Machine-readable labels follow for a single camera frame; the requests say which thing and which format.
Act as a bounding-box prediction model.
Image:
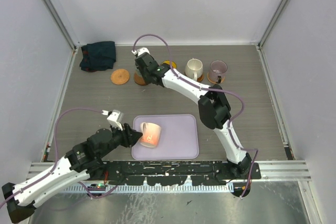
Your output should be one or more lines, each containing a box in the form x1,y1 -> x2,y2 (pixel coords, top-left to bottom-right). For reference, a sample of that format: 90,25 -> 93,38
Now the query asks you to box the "purple cable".
0,108 -> 121,208
132,34 -> 259,199

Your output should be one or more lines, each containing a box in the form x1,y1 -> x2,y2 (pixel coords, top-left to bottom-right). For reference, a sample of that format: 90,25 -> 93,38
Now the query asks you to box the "purple glass mug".
208,60 -> 228,77

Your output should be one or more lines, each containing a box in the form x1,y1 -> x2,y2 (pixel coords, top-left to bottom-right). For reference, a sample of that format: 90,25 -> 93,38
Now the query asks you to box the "woven rattan coaster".
207,73 -> 225,84
110,69 -> 130,85

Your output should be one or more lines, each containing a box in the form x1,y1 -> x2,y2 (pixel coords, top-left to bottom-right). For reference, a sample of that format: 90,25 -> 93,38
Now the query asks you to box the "grey ceramic mug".
135,69 -> 142,78

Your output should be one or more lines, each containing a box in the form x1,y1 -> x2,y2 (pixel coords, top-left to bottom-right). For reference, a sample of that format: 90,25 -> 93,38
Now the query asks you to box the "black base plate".
72,161 -> 249,186

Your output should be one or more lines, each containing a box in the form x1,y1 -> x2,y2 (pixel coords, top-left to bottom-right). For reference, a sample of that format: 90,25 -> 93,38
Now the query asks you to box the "pink ceramic mug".
140,122 -> 161,148

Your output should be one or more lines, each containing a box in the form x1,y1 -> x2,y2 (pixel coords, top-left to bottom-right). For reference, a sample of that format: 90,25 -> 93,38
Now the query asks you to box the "lilac plastic tray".
131,114 -> 199,161

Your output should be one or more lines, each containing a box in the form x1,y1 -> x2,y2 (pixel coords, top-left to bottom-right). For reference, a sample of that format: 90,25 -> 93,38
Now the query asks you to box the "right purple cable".
132,34 -> 259,199

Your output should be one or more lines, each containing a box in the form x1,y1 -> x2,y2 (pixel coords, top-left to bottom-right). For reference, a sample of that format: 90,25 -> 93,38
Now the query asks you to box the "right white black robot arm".
132,48 -> 254,179

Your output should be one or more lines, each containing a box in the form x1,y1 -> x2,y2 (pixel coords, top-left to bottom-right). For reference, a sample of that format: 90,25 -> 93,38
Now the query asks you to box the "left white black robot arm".
2,123 -> 142,223

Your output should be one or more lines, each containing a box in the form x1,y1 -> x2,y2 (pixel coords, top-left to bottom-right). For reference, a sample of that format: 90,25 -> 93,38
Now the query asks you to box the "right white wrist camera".
132,47 -> 150,57

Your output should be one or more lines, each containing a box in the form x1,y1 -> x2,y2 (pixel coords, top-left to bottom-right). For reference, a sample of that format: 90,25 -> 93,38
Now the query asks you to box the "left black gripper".
98,121 -> 142,158

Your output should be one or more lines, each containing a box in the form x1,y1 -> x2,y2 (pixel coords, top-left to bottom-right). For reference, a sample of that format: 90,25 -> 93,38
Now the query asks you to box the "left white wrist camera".
101,110 -> 124,131

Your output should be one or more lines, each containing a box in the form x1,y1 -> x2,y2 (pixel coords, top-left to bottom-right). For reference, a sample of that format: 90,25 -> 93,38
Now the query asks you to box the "white ceramic mug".
185,58 -> 203,81

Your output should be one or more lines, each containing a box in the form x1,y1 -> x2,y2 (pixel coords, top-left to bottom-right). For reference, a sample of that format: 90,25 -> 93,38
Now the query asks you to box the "aluminium front rail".
26,160 -> 312,183

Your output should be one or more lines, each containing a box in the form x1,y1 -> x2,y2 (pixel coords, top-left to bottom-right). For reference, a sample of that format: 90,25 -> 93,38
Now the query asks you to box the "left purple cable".
0,108 -> 121,208

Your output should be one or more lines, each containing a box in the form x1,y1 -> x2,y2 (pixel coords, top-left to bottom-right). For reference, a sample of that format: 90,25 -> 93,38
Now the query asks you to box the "dark blue folded cloth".
79,41 -> 117,72

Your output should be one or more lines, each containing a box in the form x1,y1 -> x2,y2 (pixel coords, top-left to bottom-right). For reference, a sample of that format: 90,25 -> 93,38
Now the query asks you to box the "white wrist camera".
132,47 -> 150,57
101,110 -> 124,131

